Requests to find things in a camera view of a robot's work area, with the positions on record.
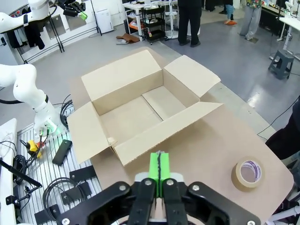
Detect green-tipped right gripper left finger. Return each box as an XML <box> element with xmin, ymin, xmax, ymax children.
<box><xmin>55</xmin><ymin>152</ymin><xmax>161</xmax><ymax>225</ymax></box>

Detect green-tipped right gripper right finger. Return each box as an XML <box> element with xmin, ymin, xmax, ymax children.
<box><xmin>160</xmin><ymin>152</ymin><xmax>261</xmax><ymax>225</ymax></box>

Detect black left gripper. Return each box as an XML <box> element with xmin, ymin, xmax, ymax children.
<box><xmin>57</xmin><ymin>0</ymin><xmax>88</xmax><ymax>21</ymax></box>

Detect brown packing tape roll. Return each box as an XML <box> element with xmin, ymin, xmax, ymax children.
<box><xmin>231</xmin><ymin>156</ymin><xmax>265</xmax><ymax>192</ymax></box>

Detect large brown cardboard box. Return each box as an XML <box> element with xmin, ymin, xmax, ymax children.
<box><xmin>67</xmin><ymin>46</ymin><xmax>225</xmax><ymax>167</ymax></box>

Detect white air purifier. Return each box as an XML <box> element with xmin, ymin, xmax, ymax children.
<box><xmin>95</xmin><ymin>8</ymin><xmax>115</xmax><ymax>35</ymax></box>

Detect dark clothes on rack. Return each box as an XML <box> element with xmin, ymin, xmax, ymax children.
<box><xmin>6</xmin><ymin>20</ymin><xmax>45</xmax><ymax>50</ymax></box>

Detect white background workbench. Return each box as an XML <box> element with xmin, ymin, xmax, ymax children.
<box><xmin>121</xmin><ymin>0</ymin><xmax>165</xmax><ymax>43</ymax></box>

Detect brown cloth with slippers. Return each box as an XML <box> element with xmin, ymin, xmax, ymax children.
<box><xmin>116</xmin><ymin>33</ymin><xmax>141</xmax><ymax>45</ymax></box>

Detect black metal mounting plate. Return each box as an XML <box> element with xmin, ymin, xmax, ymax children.
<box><xmin>69</xmin><ymin>165</ymin><xmax>97</xmax><ymax>182</ymax></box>
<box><xmin>60</xmin><ymin>182</ymin><xmax>91</xmax><ymax>205</ymax></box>
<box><xmin>34</xmin><ymin>204</ymin><xmax>60</xmax><ymax>222</ymax></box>

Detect black rolling utility cart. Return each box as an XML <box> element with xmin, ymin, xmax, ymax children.
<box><xmin>142</xmin><ymin>8</ymin><xmax>167</xmax><ymax>45</ymax></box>

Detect flat black rectangular box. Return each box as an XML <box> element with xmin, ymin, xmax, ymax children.
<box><xmin>52</xmin><ymin>139</ymin><xmax>73</xmax><ymax>166</ymax></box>

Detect bystander in black clothes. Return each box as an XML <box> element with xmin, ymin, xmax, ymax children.
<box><xmin>177</xmin><ymin>0</ymin><xmax>202</xmax><ymax>48</ymax></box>

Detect thin black rod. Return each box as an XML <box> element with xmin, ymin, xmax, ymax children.
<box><xmin>0</xmin><ymin>159</ymin><xmax>43</xmax><ymax>188</ymax></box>

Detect yellow emergency stop button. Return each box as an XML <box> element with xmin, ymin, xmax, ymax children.
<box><xmin>25</xmin><ymin>140</ymin><xmax>43</xmax><ymax>159</ymax></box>

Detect person in navy t-shirt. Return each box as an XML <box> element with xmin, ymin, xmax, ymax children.
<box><xmin>265</xmin><ymin>97</ymin><xmax>300</xmax><ymax>161</ymax></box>

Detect white side table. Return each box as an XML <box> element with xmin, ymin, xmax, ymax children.
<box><xmin>0</xmin><ymin>118</ymin><xmax>18</xmax><ymax>225</ymax></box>

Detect bystander with blue jeans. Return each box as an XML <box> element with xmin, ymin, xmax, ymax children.
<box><xmin>219</xmin><ymin>0</ymin><xmax>237</xmax><ymax>26</ymax></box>

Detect grey plastic step stool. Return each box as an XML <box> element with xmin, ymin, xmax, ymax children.
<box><xmin>268</xmin><ymin>49</ymin><xmax>295</xmax><ymax>80</ymax></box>

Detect white height-adjustable desk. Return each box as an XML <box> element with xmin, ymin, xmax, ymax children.
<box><xmin>278</xmin><ymin>16</ymin><xmax>300</xmax><ymax>51</ymax></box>

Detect coiled black cable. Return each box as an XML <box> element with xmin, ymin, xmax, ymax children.
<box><xmin>44</xmin><ymin>177</ymin><xmax>91</xmax><ymax>213</ymax></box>

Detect slotted aluminium base plate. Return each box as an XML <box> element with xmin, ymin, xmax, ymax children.
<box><xmin>16</xmin><ymin>126</ymin><xmax>104</xmax><ymax>225</ymax></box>

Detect black cable bundle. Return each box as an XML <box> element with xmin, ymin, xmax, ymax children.
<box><xmin>12</xmin><ymin>154</ymin><xmax>28</xmax><ymax>184</ymax></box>
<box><xmin>59</xmin><ymin>93</ymin><xmax>74</xmax><ymax>129</ymax></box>

